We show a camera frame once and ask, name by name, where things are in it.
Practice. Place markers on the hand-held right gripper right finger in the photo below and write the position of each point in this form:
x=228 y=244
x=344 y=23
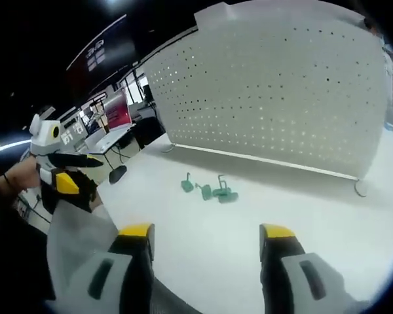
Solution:
x=301 y=278

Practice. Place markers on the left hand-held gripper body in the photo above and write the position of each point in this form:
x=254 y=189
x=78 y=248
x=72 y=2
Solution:
x=44 y=137

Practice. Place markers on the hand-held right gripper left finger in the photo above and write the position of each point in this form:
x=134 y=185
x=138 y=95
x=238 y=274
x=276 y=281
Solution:
x=118 y=278

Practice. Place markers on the green hook assembly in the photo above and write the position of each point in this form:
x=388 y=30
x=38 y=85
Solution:
x=205 y=193
x=186 y=184
x=221 y=189

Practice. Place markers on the white perforated mounting plate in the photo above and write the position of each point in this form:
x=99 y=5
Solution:
x=265 y=98

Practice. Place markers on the person's left hand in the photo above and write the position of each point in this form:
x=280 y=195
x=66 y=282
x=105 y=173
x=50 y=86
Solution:
x=24 y=173

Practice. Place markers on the white office desk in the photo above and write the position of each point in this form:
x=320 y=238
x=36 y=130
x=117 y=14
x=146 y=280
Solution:
x=113 y=137

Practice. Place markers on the black wristband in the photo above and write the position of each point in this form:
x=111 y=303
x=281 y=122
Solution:
x=6 y=179

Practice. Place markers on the red display board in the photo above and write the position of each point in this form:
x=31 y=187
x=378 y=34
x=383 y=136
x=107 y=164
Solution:
x=118 y=109

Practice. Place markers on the dark desk partition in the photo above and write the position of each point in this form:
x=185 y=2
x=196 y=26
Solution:
x=149 y=131

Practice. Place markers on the black hanging sign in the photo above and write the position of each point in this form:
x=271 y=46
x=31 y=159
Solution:
x=98 y=55

